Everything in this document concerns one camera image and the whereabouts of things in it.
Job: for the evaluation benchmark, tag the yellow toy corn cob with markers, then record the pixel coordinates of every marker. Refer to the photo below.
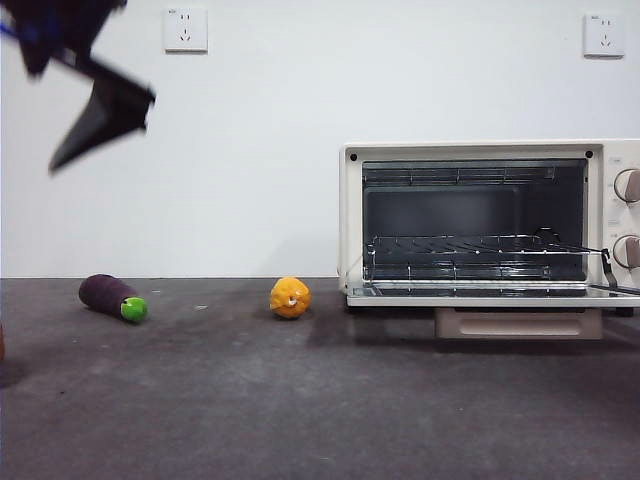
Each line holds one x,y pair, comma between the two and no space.
289,298

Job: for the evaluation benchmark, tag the beige oven knob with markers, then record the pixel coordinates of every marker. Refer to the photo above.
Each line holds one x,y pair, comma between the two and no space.
626,251
627,185

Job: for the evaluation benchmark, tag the cream Toshiba toaster oven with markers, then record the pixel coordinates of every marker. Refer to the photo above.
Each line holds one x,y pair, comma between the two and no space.
607,220

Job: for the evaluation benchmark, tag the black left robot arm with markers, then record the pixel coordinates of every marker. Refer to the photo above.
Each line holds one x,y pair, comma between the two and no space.
50,25

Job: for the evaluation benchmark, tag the white wall socket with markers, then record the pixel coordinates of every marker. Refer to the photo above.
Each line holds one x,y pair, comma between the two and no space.
186,31
604,36

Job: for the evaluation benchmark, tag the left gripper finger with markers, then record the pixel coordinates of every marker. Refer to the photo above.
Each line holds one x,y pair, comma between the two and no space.
110,117

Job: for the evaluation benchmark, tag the purple toy eggplant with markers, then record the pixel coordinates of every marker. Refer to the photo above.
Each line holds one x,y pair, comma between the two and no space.
104,295

